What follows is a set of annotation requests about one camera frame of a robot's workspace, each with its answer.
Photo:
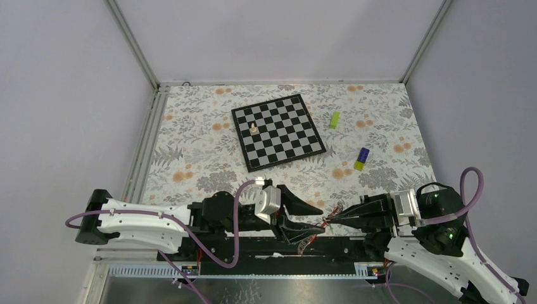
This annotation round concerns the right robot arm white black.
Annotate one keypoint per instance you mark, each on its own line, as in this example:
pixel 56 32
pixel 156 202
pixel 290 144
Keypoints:
pixel 396 229

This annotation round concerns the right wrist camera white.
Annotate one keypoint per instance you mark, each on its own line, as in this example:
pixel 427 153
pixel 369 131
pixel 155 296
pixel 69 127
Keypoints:
pixel 406 208

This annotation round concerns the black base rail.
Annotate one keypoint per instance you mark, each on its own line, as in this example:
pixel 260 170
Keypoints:
pixel 268 256

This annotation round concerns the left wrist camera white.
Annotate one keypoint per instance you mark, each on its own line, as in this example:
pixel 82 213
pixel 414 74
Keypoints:
pixel 268 200

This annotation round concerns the purple and green block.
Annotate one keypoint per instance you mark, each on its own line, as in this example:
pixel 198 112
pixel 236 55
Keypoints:
pixel 361 159

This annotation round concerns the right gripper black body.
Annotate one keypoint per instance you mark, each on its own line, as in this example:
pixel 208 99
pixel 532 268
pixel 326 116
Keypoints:
pixel 387 211

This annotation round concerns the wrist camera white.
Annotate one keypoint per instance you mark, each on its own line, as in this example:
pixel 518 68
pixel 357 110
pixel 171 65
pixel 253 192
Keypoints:
pixel 406 208
pixel 268 200

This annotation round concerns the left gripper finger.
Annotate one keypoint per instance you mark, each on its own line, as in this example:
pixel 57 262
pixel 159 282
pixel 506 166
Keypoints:
pixel 295 232
pixel 296 206

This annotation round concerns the lime green block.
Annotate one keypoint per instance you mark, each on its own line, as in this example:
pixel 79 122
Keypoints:
pixel 334 120

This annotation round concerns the black grey chessboard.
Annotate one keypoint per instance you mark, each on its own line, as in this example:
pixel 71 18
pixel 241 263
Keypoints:
pixel 286 132

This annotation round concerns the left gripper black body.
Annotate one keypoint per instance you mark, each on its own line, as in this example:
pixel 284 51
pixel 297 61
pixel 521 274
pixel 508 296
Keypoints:
pixel 276 221

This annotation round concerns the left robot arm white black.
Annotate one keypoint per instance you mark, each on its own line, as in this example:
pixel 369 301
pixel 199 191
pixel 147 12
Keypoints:
pixel 167 228

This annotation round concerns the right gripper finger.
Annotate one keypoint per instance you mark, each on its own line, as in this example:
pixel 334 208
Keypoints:
pixel 365 207
pixel 361 223

